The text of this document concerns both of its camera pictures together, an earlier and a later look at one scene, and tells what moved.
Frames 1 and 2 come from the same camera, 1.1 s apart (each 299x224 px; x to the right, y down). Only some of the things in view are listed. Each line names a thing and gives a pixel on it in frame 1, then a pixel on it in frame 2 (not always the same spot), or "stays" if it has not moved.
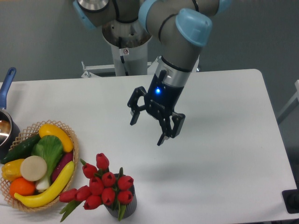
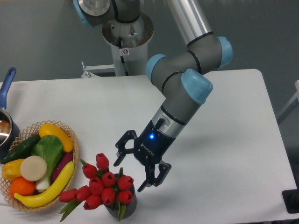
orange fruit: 21,186 stays
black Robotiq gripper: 161,101 to 149,148
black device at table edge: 291,199 stays
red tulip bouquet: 105,187 stays
